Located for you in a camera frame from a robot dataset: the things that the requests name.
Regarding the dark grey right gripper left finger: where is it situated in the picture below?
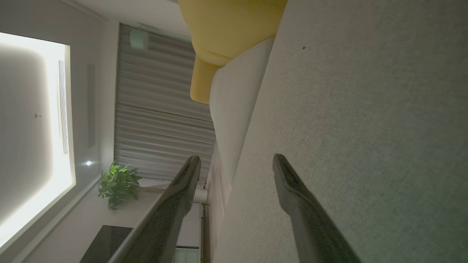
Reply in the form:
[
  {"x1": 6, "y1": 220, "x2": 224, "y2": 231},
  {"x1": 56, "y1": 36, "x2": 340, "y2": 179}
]
[{"x1": 108, "y1": 155, "x2": 201, "y2": 263}]

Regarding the small yellow pillow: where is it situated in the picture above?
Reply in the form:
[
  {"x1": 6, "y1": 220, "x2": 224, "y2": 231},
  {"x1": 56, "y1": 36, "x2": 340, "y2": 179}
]
[{"x1": 190, "y1": 55, "x2": 222, "y2": 105}]

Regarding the large yellow pillow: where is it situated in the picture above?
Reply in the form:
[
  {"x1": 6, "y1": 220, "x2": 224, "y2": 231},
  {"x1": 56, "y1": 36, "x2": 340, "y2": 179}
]
[{"x1": 178, "y1": 0, "x2": 288, "y2": 67}]

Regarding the small grey sofa cushion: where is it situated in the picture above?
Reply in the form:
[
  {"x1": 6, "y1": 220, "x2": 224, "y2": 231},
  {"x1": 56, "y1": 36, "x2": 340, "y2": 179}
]
[{"x1": 209, "y1": 37, "x2": 275, "y2": 183}]

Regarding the green leafy houseplant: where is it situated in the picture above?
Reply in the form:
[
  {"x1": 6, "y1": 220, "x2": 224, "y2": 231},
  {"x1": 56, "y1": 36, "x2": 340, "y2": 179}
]
[{"x1": 98, "y1": 161, "x2": 194, "y2": 211}]

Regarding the white plant pot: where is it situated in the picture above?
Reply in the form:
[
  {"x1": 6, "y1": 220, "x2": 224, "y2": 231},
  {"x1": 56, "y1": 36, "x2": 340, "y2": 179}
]
[{"x1": 193, "y1": 188, "x2": 209, "y2": 204}]

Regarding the grey pleated curtain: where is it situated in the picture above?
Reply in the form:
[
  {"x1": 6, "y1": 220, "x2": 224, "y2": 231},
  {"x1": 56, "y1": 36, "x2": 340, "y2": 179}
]
[{"x1": 114, "y1": 24, "x2": 216, "y2": 183}]

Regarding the black glossy panel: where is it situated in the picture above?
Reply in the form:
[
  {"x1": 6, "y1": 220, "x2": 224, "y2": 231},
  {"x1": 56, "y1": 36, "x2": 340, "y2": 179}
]
[{"x1": 80, "y1": 225, "x2": 134, "y2": 263}]

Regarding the pale green round lamp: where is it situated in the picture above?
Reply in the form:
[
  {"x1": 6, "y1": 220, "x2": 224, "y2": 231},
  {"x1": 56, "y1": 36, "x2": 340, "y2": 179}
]
[{"x1": 129, "y1": 28, "x2": 150, "y2": 51}]

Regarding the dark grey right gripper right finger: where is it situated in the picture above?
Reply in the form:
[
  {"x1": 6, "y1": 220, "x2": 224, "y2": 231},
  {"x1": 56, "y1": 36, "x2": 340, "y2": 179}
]
[{"x1": 272, "y1": 153, "x2": 362, "y2": 263}]

